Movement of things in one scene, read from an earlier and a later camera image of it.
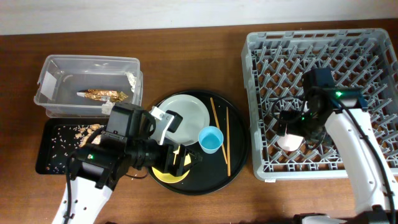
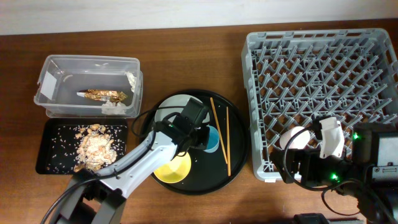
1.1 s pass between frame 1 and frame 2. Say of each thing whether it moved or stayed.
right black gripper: moved
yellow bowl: stayed
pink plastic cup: stayed
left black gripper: moved
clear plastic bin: stayed
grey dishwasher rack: stayed
